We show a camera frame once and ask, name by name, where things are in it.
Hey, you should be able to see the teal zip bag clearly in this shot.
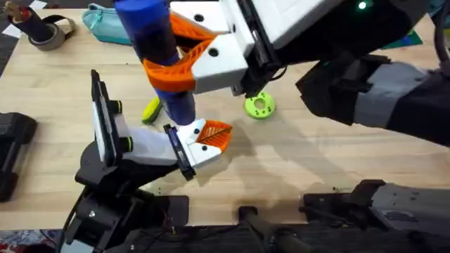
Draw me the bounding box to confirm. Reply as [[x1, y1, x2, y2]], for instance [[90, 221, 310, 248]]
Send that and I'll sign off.
[[82, 3, 133, 46]]

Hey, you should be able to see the black rail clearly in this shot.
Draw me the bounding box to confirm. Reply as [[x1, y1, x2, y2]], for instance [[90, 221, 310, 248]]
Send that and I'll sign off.
[[115, 195, 450, 253]]

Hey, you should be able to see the green disc with holes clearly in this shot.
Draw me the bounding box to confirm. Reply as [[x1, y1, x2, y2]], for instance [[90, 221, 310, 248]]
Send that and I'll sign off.
[[244, 91, 276, 121]]

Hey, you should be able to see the grey tape roll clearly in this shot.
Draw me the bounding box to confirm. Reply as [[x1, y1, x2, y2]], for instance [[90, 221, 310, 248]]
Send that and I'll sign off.
[[28, 15, 77, 52]]

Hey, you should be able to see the black upright wrist plate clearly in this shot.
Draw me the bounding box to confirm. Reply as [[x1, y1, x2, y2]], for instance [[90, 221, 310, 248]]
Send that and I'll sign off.
[[90, 69, 123, 168]]

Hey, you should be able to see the black cable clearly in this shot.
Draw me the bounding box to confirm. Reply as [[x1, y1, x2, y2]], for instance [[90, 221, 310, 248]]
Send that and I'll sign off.
[[433, 0, 450, 77], [55, 186, 89, 253]]

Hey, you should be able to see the green board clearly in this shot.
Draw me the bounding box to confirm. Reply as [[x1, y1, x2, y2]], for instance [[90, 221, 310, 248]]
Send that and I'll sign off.
[[380, 29, 425, 51]]

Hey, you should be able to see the black tube with brown end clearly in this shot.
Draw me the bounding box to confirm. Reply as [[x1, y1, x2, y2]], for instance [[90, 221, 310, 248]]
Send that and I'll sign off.
[[6, 2, 54, 44]]

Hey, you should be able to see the black box device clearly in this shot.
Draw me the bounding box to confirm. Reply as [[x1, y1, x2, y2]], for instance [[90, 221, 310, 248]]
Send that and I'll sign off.
[[0, 112, 38, 203]]

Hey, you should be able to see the blue electric screwdriver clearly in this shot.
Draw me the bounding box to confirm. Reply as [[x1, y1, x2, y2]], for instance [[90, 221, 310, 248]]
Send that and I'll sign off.
[[114, 0, 197, 127]]

